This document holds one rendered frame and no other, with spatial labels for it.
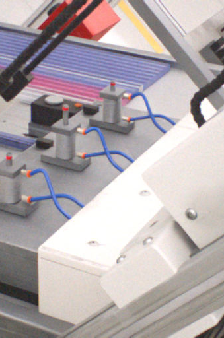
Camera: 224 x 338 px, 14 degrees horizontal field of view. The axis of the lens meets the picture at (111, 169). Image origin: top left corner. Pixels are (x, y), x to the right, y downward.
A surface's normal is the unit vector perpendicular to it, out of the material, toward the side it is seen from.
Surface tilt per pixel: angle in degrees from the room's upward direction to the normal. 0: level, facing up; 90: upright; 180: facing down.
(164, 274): 90
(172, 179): 90
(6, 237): 43
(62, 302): 90
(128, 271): 90
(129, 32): 0
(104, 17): 0
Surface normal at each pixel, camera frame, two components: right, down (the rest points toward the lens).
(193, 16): 0.62, -0.49
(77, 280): -0.46, 0.40
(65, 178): 0.03, -0.89
